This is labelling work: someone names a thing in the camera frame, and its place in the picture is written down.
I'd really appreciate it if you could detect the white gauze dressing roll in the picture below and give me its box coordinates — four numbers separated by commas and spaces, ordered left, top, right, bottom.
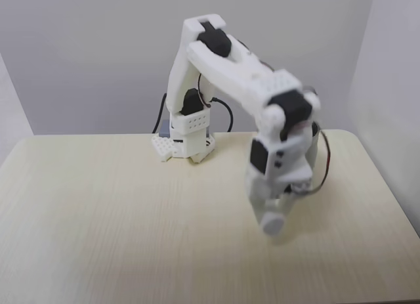
262, 209, 285, 236

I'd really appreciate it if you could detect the stainless steel cup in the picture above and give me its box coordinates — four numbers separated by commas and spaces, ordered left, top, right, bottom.
306, 121, 322, 173

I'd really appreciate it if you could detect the grey table clamp block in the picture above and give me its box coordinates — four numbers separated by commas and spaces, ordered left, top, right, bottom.
158, 119, 174, 138

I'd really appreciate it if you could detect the red black servo wire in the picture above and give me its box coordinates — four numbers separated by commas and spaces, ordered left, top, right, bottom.
293, 128, 331, 198

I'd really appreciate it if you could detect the black power cable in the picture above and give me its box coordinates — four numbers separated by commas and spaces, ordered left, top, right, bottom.
152, 93, 167, 134
211, 97, 234, 133

